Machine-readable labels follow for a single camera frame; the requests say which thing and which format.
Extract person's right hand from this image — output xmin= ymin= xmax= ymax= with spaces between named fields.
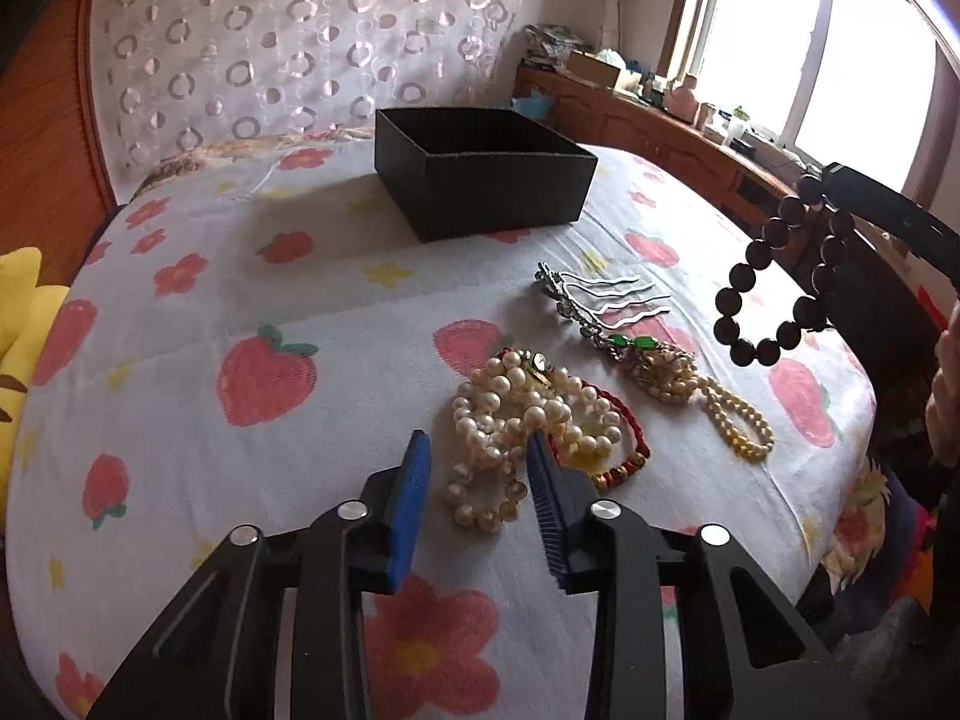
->
xmin=925 ymin=306 xmax=960 ymax=466

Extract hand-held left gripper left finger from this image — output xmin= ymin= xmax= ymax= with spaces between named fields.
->
xmin=86 ymin=429 xmax=434 ymax=720

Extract window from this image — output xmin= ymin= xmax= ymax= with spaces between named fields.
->
xmin=666 ymin=0 xmax=960 ymax=205

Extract dark wooden bead bracelet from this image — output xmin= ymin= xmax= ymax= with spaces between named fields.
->
xmin=713 ymin=174 xmax=857 ymax=369

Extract red cord bracelet gold beads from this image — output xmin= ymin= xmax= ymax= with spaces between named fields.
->
xmin=546 ymin=382 xmax=653 ymax=495

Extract wooden headboard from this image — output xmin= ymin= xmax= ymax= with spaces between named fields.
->
xmin=0 ymin=0 xmax=122 ymax=308

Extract silver hair comb green gems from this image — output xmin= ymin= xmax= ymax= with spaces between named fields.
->
xmin=533 ymin=260 xmax=700 ymax=400

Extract large white pearl necklace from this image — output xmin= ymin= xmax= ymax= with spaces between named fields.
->
xmin=447 ymin=349 xmax=625 ymax=534

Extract pink ceramic pot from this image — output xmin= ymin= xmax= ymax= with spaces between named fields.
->
xmin=664 ymin=74 xmax=704 ymax=122

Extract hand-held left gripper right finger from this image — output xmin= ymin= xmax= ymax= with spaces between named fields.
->
xmin=525 ymin=435 xmax=842 ymax=720

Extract strawberry print bedsheet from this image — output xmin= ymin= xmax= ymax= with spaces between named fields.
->
xmin=0 ymin=136 xmax=878 ymax=720

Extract colourful floral blanket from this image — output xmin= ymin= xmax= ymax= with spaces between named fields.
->
xmin=814 ymin=454 xmax=960 ymax=653

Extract white lace headboard cover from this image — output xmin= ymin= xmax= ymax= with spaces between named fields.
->
xmin=85 ymin=0 xmax=527 ymax=182

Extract pile of patterned papers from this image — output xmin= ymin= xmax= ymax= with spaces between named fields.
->
xmin=523 ymin=23 xmax=588 ymax=70

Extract yellow plush toy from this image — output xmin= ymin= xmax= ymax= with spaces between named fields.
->
xmin=0 ymin=245 xmax=73 ymax=500

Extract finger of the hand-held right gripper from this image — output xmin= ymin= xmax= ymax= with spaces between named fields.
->
xmin=820 ymin=162 xmax=960 ymax=287

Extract brown cardboard box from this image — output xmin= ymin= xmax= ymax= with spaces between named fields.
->
xmin=565 ymin=50 xmax=624 ymax=90

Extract black cardboard box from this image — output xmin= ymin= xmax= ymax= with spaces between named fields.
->
xmin=373 ymin=106 xmax=599 ymax=244

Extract small cream pearl necklace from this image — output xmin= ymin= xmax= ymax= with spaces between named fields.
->
xmin=637 ymin=351 xmax=776 ymax=463

